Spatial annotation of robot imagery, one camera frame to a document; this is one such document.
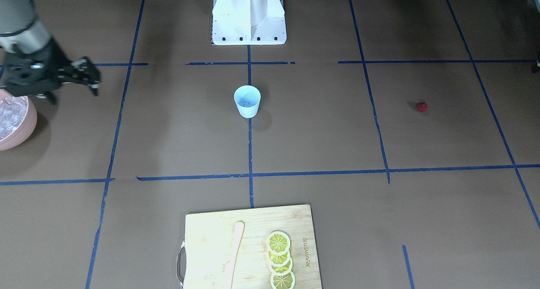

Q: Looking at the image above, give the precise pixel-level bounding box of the light blue cup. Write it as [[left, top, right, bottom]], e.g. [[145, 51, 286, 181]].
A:
[[233, 85, 262, 119]]

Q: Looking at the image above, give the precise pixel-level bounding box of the red strawberry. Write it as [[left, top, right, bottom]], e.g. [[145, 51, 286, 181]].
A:
[[416, 102, 428, 113]]

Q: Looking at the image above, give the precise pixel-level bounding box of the wooden cutting board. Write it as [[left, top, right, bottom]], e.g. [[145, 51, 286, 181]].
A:
[[179, 204, 322, 289]]

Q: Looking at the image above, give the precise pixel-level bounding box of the lemon slice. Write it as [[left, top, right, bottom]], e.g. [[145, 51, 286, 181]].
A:
[[267, 251, 291, 267], [269, 260, 294, 276], [266, 231, 291, 256], [270, 272, 296, 289]]

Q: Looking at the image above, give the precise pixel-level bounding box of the white camera post with base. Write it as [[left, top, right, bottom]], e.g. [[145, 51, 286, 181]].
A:
[[211, 0, 287, 46]]

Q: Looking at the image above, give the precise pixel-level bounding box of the clear ice cubes pile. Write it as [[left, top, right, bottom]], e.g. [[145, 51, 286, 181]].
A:
[[0, 95, 29, 140]]

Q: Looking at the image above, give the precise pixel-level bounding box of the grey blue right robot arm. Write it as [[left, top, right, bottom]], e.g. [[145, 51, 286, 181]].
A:
[[0, 0, 102, 104]]

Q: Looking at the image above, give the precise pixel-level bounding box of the yellow plastic knife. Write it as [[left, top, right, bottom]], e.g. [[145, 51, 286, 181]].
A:
[[223, 221, 245, 289]]

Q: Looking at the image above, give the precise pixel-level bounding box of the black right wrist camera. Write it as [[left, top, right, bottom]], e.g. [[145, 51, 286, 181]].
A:
[[1, 63, 60, 105]]

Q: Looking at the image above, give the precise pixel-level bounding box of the pink bowl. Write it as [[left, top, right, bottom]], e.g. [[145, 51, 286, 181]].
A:
[[0, 89, 37, 151]]

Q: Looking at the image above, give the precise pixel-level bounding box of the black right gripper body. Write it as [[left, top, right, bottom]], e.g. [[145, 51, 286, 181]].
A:
[[4, 38, 73, 97]]

